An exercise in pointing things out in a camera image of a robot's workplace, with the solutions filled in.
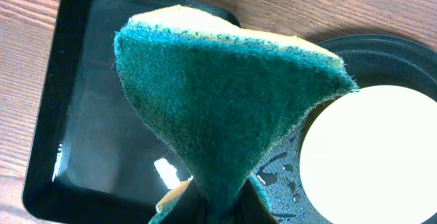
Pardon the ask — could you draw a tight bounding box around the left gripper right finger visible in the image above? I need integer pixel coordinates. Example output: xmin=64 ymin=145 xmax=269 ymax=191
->
xmin=235 ymin=180 xmax=277 ymax=224

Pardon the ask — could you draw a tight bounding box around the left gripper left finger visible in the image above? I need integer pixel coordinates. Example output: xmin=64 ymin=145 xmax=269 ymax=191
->
xmin=162 ymin=180 xmax=208 ymax=224

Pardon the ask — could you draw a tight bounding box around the green yellow sponge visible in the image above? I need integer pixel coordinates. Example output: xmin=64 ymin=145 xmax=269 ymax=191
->
xmin=113 ymin=5 xmax=358 ymax=223

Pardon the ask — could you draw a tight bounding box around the rectangular black tray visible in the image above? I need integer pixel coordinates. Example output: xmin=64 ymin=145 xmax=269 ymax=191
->
xmin=23 ymin=0 xmax=238 ymax=223

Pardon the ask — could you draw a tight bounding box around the round black tray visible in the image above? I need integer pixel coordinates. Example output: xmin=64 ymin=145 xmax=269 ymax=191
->
xmin=250 ymin=34 xmax=436 ymax=224

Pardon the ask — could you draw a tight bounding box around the yellow plate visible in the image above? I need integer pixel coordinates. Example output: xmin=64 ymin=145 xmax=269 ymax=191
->
xmin=300 ymin=85 xmax=436 ymax=223

